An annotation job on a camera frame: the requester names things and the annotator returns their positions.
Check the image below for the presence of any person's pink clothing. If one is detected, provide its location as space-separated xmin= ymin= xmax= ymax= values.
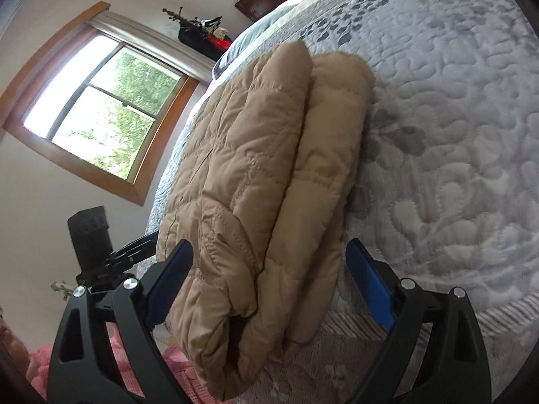
xmin=23 ymin=328 xmax=207 ymax=404

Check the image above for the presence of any wooden coat rack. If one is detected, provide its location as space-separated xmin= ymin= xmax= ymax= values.
xmin=162 ymin=5 xmax=186 ymax=24

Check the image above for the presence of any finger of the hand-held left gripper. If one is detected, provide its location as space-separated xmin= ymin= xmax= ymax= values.
xmin=105 ymin=231 xmax=161 ymax=277

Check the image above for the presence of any pale window curtain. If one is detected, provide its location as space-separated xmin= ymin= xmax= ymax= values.
xmin=86 ymin=8 xmax=217 ymax=82

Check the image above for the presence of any beige quilted jacket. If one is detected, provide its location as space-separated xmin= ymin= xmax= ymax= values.
xmin=155 ymin=41 xmax=377 ymax=402

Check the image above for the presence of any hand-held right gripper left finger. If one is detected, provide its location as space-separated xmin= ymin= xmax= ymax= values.
xmin=45 ymin=239 xmax=194 ymax=404

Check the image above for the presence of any large wooden-framed window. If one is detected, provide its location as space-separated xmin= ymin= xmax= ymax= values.
xmin=0 ymin=1 xmax=198 ymax=207

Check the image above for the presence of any grey pillow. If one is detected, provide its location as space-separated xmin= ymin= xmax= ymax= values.
xmin=213 ymin=2 xmax=295 ymax=80

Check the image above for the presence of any grey floral bed quilt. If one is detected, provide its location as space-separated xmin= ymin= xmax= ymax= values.
xmin=143 ymin=0 xmax=539 ymax=404

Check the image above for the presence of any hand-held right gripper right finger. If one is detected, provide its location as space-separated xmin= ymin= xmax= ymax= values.
xmin=345 ymin=238 xmax=493 ymax=404

